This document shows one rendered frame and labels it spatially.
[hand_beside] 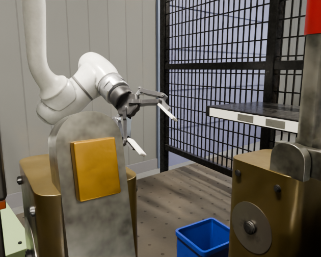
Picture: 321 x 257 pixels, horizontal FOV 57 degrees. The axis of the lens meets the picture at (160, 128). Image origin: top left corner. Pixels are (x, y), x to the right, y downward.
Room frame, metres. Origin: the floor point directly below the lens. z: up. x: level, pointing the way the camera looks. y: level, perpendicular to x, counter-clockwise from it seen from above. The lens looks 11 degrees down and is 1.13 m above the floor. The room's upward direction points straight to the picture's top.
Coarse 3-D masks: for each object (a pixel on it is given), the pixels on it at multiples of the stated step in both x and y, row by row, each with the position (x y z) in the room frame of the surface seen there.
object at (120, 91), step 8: (120, 88) 0.92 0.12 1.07; (128, 88) 0.93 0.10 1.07; (112, 96) 0.91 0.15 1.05; (120, 96) 0.90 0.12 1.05; (128, 96) 0.92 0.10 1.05; (136, 96) 0.90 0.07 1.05; (112, 104) 0.93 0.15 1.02; (120, 104) 0.92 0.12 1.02; (128, 104) 0.90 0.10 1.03; (136, 104) 0.89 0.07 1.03; (120, 112) 0.90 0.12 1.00; (128, 112) 0.89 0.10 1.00; (136, 112) 0.90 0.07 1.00
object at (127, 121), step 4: (124, 108) 0.89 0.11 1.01; (124, 112) 0.89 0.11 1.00; (124, 116) 0.88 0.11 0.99; (124, 120) 0.88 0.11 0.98; (128, 120) 0.89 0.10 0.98; (124, 124) 0.88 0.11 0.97; (128, 124) 0.88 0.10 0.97; (124, 128) 0.87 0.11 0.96; (128, 128) 0.88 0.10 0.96; (124, 132) 0.87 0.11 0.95; (128, 132) 0.87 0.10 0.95; (124, 136) 0.86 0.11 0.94; (128, 136) 0.87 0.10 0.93; (124, 140) 0.85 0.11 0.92
